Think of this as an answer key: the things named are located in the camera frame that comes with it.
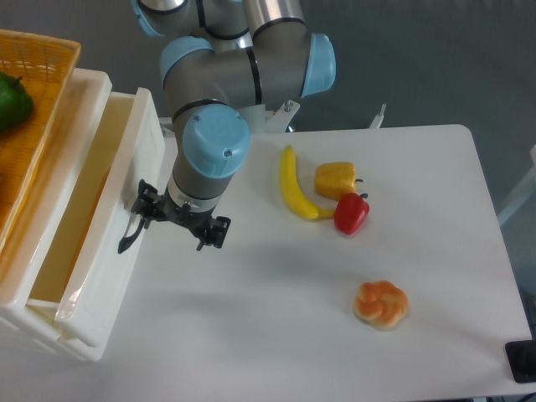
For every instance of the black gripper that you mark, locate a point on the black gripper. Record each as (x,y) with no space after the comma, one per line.
(190,213)

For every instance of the white top drawer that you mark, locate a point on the white top drawer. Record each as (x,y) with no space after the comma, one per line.
(83,279)

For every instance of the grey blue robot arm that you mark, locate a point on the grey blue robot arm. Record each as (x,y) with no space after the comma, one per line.
(222,57)

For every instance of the white drawer cabinet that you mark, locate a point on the white drawer cabinet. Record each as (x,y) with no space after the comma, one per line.
(77,119)

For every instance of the orange baguette bread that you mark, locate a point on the orange baguette bread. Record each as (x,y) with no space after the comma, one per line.
(96,201)

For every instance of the yellow banana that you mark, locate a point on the yellow banana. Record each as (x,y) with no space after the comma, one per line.
(292,193)

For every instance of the yellow bell pepper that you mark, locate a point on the yellow bell pepper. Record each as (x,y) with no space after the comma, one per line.
(335,179)

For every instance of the red bell pepper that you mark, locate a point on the red bell pepper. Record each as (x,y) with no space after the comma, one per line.
(350,213)

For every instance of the green bell pepper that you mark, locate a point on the green bell pepper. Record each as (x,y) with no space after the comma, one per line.
(16,104)

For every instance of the orange plastic basket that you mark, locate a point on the orange plastic basket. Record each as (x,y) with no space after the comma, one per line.
(43,66)

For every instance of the braided bread roll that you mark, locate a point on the braided bread roll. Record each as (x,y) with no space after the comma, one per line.
(381,304)

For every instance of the black device at edge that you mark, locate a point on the black device at edge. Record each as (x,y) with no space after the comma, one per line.
(521,360)

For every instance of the white table clamp bracket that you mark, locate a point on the white table clamp bracket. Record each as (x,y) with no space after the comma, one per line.
(377,121)

